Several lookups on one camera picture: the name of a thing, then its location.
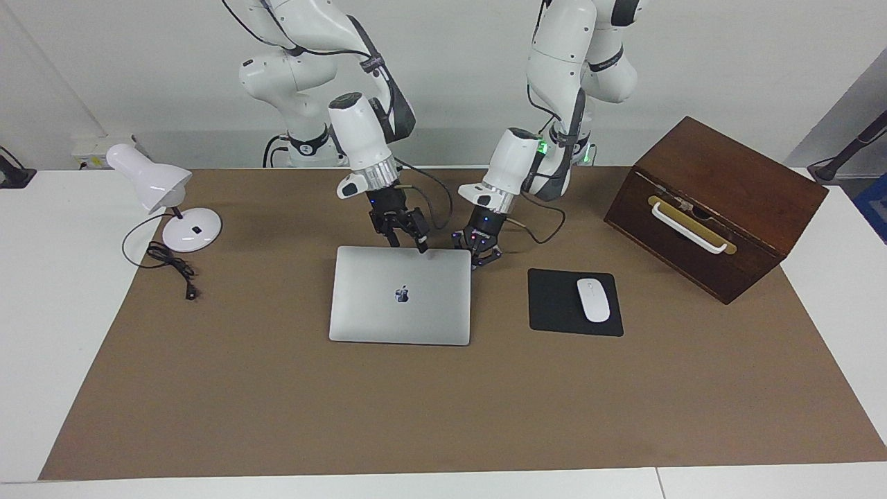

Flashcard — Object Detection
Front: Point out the silver apple laptop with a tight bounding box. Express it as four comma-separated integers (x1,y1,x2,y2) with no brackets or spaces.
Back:
328,246,473,347

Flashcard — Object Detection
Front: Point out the black mouse pad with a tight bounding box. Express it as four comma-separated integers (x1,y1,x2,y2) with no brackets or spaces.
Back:
527,268,624,338

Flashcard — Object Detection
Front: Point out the white computer mouse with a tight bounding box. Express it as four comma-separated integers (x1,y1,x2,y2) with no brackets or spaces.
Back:
577,278,611,324

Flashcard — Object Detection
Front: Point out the brown table mat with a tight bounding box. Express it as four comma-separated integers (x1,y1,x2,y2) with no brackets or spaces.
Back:
38,165,887,481

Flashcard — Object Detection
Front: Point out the white desk lamp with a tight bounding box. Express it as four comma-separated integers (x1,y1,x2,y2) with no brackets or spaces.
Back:
105,143,223,253

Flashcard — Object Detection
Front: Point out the dark brown wooden box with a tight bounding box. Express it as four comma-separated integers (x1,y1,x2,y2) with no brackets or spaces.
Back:
604,116,829,306

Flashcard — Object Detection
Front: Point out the black stand with pole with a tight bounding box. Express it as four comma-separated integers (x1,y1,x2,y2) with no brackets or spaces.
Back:
807,111,887,183

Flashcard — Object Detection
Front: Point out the black stand foot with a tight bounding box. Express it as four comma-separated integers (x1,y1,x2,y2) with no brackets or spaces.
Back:
0,146,37,189

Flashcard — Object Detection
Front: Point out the blue crate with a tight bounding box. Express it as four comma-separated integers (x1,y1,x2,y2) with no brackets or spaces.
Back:
854,173,887,245

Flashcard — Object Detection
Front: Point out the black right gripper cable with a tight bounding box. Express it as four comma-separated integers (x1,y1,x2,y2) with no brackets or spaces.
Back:
395,158,455,234

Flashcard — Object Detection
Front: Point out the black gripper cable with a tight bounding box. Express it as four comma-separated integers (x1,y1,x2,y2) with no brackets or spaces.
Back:
506,191,566,245
395,158,455,234

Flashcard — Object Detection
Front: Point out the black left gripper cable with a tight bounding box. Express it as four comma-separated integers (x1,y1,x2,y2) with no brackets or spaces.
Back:
506,191,566,245

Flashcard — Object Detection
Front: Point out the black right arm base cable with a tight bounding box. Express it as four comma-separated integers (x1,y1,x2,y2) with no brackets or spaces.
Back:
262,134,290,168

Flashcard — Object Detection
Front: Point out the white box handle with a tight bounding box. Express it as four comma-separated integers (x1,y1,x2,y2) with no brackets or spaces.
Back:
651,201,730,254

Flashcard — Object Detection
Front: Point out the black lamp cable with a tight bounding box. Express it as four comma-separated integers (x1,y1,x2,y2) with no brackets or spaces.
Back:
122,213,200,301

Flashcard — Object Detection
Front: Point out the white wall power outlet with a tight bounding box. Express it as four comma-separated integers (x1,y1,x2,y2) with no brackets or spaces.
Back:
71,134,139,169

